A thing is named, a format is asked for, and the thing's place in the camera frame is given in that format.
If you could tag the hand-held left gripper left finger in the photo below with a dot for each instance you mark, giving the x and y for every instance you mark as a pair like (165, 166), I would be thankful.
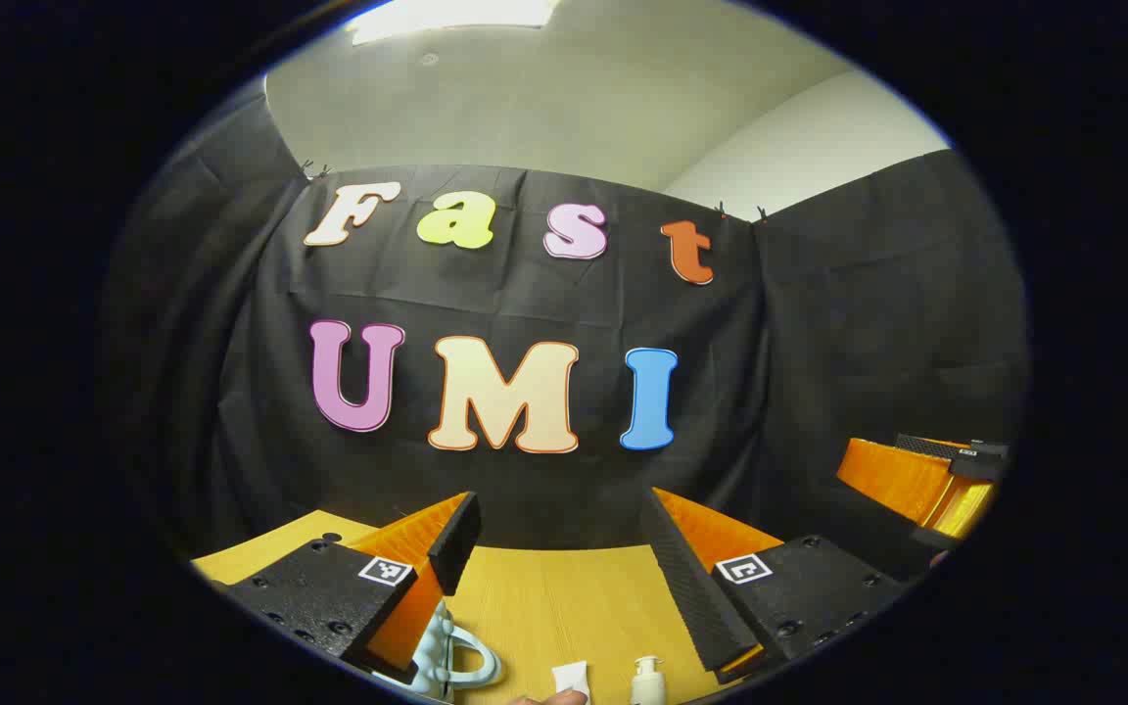
(456, 543)

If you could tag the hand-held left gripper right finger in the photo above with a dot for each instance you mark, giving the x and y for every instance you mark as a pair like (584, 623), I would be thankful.
(691, 587)

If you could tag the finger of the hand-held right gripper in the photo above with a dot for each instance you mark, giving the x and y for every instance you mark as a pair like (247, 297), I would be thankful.
(897, 480)

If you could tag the white pump bottle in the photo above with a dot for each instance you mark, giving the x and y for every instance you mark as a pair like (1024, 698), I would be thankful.
(648, 685)

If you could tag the white skin care tube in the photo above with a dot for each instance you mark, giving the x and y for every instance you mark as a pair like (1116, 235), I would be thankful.
(571, 678)

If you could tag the ceiling light panel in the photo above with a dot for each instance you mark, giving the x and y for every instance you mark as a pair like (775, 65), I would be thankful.
(446, 15)

